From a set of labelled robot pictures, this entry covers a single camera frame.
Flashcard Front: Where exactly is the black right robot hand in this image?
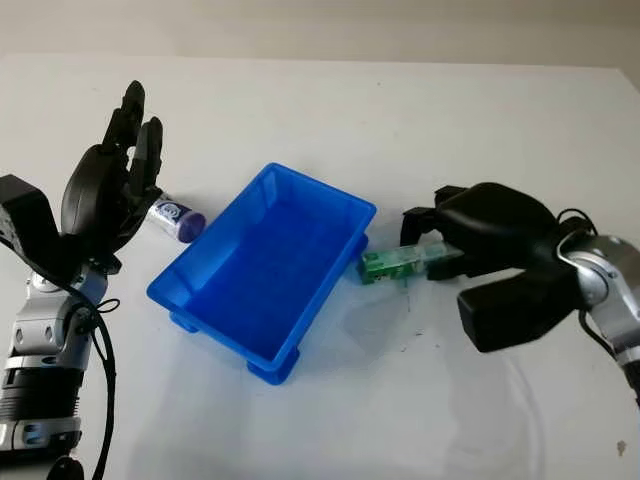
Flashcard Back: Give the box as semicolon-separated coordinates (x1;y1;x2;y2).
400;181;572;297

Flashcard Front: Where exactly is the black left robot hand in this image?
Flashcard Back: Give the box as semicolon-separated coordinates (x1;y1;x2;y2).
61;79;167;275

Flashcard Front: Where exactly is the white bottle with purple cap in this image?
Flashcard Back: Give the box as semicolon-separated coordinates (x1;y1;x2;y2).
147;191;207;245

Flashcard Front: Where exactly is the green gum pack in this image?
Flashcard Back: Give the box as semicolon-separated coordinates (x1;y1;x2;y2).
359;242;464;287

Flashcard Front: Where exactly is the blue plastic tray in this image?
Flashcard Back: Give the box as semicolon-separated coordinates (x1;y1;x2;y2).
146;160;378;387

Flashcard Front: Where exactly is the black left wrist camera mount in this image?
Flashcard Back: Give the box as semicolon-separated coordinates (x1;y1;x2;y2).
0;174;71;287

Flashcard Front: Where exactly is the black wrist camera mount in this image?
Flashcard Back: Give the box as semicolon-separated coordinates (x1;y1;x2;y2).
456;266;587;354
0;174;71;287

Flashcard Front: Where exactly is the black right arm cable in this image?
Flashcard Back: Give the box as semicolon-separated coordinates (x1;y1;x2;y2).
555;207;601;238

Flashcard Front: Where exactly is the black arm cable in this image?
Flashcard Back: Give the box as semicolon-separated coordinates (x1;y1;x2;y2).
555;207;601;238
49;279;121;480

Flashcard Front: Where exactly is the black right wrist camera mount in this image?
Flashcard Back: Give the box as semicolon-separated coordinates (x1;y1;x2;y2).
456;266;587;354

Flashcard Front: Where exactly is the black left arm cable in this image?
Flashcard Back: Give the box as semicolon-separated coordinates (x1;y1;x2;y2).
49;279;121;480

